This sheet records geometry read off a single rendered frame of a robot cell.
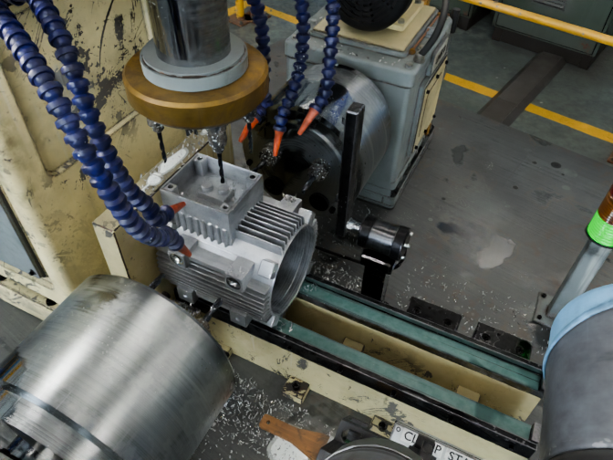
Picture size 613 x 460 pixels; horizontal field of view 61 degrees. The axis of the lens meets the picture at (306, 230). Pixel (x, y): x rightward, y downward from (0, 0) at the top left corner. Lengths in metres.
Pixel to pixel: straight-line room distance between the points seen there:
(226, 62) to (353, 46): 0.52
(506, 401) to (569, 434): 0.66
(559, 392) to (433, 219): 0.98
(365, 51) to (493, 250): 0.52
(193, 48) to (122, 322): 0.32
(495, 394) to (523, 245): 0.44
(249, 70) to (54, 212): 0.36
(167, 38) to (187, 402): 0.41
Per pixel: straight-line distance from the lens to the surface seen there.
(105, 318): 0.64
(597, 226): 0.99
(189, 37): 0.63
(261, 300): 0.79
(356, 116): 0.76
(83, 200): 0.89
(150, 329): 0.63
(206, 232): 0.81
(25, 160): 0.79
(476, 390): 0.97
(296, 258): 0.92
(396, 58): 1.11
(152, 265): 0.87
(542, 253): 1.29
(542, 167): 1.53
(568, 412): 0.32
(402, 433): 0.65
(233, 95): 0.63
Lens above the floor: 1.66
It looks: 46 degrees down
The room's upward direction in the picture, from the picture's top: 2 degrees clockwise
